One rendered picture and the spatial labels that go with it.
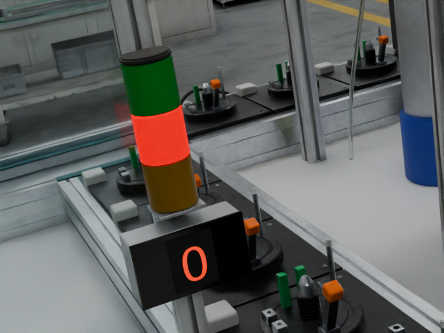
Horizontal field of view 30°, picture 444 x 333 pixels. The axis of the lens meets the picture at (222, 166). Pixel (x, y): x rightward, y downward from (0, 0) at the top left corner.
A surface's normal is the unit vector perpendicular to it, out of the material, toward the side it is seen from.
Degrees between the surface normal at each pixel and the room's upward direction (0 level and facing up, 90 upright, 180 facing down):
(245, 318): 0
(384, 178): 0
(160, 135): 90
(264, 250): 0
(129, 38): 90
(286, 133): 90
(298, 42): 90
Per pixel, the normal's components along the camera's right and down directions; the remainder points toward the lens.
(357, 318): -0.16, -0.93
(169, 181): 0.10, 0.33
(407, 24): -0.73, 0.34
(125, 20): 0.37, 0.26
